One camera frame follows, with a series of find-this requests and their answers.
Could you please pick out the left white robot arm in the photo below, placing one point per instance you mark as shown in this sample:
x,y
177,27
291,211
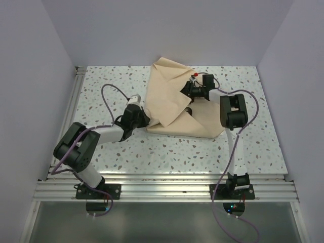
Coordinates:
x,y
77,146

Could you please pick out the stainless steel tray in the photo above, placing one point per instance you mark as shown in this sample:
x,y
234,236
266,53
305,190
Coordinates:
x,y
188,110

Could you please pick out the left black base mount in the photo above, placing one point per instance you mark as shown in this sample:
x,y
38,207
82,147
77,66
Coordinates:
x,y
103,191

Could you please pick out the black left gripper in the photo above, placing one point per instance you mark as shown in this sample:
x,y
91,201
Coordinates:
x,y
145,119

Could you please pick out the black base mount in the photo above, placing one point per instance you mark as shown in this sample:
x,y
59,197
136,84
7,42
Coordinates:
x,y
103,191
233,191

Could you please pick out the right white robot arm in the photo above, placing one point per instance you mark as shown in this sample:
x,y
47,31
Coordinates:
x,y
233,118

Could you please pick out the beige cloth mat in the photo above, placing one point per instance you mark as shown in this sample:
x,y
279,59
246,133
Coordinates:
x,y
165,104

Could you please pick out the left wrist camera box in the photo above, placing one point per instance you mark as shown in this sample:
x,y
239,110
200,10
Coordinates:
x,y
134,99

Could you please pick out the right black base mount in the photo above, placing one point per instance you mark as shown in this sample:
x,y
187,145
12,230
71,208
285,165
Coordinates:
x,y
233,191

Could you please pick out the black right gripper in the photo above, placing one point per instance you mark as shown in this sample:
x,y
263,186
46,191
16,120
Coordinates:
x,y
188,90

